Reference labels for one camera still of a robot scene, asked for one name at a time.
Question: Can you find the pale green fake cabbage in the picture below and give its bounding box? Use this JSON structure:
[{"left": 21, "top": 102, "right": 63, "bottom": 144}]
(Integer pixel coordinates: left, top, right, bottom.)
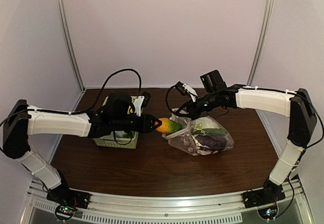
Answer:
[{"left": 192, "top": 123, "right": 229, "bottom": 136}]

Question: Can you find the green plastic basket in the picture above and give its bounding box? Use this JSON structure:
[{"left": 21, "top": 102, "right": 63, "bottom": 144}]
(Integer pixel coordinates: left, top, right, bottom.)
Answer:
[{"left": 94, "top": 104, "right": 139, "bottom": 149}]

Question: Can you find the purple spotted fake eggplant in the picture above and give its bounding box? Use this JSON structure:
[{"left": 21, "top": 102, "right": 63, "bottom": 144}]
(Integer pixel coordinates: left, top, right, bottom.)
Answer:
[{"left": 196, "top": 135, "right": 227, "bottom": 151}]

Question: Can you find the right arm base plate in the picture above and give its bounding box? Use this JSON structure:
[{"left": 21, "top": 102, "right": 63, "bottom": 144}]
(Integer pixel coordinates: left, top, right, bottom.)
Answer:
[{"left": 241, "top": 187, "right": 286, "bottom": 208}]

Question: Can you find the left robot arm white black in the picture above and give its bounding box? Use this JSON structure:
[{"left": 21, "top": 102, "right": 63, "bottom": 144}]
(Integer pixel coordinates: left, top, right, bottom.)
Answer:
[{"left": 1, "top": 93, "right": 162, "bottom": 192}]

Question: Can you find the orange fake fruit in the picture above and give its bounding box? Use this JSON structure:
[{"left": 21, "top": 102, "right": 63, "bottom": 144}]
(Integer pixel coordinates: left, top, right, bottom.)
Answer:
[{"left": 156, "top": 118, "right": 183, "bottom": 135}]

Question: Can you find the right black camera cable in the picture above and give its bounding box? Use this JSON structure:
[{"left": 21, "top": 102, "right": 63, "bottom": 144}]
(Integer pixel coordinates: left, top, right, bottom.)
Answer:
[{"left": 165, "top": 84, "right": 193, "bottom": 116}]

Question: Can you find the clear zip top bag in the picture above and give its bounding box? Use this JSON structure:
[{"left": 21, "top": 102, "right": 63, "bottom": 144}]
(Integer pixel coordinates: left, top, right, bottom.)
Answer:
[{"left": 157, "top": 114, "right": 234, "bottom": 156}]

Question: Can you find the left aluminium frame post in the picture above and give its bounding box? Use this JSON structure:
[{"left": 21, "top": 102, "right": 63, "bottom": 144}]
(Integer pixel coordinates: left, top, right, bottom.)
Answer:
[{"left": 56, "top": 0, "right": 85, "bottom": 92}]

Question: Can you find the aluminium frame post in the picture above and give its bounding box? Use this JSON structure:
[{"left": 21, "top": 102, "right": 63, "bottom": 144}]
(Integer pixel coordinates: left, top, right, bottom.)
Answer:
[
  {"left": 56, "top": 0, "right": 85, "bottom": 92},
  {"left": 247, "top": 0, "right": 275, "bottom": 86}
]

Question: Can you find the aluminium front rail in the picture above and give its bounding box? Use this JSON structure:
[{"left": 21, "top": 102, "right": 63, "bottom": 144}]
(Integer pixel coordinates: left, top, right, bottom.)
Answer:
[{"left": 25, "top": 179, "right": 312, "bottom": 223}]

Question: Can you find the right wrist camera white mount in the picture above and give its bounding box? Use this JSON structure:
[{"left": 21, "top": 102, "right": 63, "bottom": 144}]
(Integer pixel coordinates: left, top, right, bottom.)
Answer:
[{"left": 175, "top": 82, "right": 198, "bottom": 102}]

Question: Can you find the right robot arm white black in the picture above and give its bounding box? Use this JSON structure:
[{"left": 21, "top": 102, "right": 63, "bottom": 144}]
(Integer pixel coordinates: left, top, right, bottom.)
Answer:
[{"left": 183, "top": 70, "right": 319, "bottom": 200}]

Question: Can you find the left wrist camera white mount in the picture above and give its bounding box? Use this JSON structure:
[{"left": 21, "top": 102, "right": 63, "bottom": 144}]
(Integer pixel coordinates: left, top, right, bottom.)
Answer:
[{"left": 131, "top": 92, "right": 151, "bottom": 116}]

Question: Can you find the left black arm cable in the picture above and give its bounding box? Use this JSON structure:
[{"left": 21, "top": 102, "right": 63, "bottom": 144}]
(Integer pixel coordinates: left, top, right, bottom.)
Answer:
[{"left": 70, "top": 68, "right": 142, "bottom": 115}]

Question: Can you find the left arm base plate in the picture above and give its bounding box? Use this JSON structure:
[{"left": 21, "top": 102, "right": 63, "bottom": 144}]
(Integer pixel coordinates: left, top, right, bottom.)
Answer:
[{"left": 46, "top": 189, "right": 91, "bottom": 209}]

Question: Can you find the right aluminium frame post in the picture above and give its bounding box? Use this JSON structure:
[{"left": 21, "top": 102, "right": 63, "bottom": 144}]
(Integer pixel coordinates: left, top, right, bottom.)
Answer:
[{"left": 247, "top": 0, "right": 275, "bottom": 86}]

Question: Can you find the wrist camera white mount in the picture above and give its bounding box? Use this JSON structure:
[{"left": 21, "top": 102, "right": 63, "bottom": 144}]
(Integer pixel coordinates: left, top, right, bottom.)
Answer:
[
  {"left": 131, "top": 92, "right": 151, "bottom": 116},
  {"left": 175, "top": 82, "right": 198, "bottom": 102}
]

